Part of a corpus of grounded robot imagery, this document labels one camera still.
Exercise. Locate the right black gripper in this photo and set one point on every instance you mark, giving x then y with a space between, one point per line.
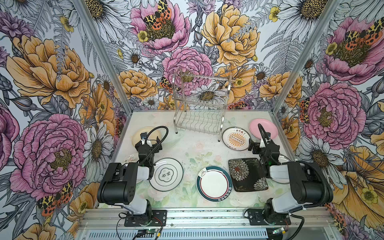
258 148

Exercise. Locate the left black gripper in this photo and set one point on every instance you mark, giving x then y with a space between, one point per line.
142 147

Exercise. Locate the white plate black rim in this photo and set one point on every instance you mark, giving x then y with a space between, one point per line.
168 174

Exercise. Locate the black square floral plate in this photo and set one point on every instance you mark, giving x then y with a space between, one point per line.
247 175

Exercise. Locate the white plate green red rim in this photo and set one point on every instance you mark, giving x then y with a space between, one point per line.
214 184

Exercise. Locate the chrome wire dish rack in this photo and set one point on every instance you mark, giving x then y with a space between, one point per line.
203 111

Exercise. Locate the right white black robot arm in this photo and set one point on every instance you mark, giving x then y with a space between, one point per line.
309 188

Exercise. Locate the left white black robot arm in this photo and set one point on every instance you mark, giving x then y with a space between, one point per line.
118 186

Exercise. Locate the white plate with black drawing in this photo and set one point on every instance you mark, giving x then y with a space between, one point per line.
133 158

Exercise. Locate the cream round plate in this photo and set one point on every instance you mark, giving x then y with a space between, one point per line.
154 136

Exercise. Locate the pink round plate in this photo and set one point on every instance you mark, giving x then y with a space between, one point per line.
268 126

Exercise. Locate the white plate red characters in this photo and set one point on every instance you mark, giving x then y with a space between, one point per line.
281 181

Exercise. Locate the white plate orange sunburst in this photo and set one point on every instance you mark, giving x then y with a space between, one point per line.
236 139

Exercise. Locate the green circuit board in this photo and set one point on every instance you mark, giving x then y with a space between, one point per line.
148 231

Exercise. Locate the white vented panel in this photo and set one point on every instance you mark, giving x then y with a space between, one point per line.
183 234

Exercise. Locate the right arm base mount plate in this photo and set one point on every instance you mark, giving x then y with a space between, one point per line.
261 217

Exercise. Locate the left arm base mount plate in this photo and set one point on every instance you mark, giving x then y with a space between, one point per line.
153 218

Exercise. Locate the aluminium front rail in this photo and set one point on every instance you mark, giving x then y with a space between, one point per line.
198 218

